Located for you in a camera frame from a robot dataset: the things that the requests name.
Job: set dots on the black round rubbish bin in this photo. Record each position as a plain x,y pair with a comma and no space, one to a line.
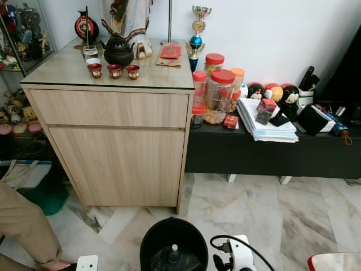
155,243

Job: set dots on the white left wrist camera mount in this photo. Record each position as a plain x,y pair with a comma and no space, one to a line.
87,263

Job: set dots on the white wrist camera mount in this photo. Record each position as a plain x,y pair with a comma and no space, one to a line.
87,263
242,257

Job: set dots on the small white bottle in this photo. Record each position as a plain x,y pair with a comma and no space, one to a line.
243,90

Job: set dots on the robed deity statue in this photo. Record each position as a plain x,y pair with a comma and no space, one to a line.
132,28

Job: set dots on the green plastic bin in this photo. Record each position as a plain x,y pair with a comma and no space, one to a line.
48,195

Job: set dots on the silver trophy with blue ball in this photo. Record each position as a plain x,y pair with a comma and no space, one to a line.
197,34

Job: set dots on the medium red-lid snack jar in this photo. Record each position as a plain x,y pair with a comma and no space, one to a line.
214,63

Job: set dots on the blue folding umbrella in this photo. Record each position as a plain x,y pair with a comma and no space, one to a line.
337,125

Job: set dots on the black square case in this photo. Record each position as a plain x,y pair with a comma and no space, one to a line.
312,119

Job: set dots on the black low TV bench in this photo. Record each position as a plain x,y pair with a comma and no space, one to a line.
254,155

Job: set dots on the beige plush toy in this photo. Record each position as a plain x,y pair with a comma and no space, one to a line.
14,110

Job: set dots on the orange-lid plastic jar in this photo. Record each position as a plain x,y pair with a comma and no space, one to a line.
238,79

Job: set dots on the small black-haired doll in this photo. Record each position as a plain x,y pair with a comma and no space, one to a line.
255,90

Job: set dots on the clear drinking glass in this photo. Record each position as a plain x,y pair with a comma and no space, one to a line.
90,52

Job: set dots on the round orange toy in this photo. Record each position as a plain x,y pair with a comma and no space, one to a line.
275,92

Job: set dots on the black television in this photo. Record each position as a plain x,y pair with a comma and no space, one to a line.
347,73

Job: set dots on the red and black box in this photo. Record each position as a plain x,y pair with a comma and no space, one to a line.
265,110

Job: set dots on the person leg khaki trousers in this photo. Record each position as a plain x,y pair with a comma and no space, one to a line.
22,226

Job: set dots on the small red-lid jar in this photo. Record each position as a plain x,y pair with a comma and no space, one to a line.
197,116

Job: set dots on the round black red ornament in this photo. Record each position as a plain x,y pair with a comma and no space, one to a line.
86,26

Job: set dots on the black-haired doll in black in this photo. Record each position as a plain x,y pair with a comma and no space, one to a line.
290,97

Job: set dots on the large red-lid plastic jar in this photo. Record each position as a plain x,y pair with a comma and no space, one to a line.
220,96

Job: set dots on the small red box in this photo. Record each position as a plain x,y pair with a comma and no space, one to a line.
230,121

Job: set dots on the tall red-lid clear bottle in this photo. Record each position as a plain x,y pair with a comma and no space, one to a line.
198,90

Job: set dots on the thin metal pole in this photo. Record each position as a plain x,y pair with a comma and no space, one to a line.
169,20

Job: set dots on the light wooden cabinet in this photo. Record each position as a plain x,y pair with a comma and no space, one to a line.
113,158

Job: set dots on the red packet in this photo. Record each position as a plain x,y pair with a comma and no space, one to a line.
170,52

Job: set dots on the black incense burner pot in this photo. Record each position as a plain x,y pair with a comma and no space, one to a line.
118,53

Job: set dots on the clear plastic bottle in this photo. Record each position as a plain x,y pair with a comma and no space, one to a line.
174,253

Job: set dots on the glass display cabinet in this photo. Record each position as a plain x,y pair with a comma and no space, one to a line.
25,34

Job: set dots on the stack of white papers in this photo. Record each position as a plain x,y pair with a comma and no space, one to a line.
265,131

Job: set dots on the black remote control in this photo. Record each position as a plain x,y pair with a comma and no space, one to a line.
308,79

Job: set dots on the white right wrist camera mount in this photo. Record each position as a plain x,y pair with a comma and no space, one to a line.
242,257

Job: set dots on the white holder cup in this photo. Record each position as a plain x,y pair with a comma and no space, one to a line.
306,97

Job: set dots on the small white cup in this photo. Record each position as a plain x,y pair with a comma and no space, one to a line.
93,61

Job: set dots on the white bag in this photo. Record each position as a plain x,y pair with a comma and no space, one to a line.
22,174

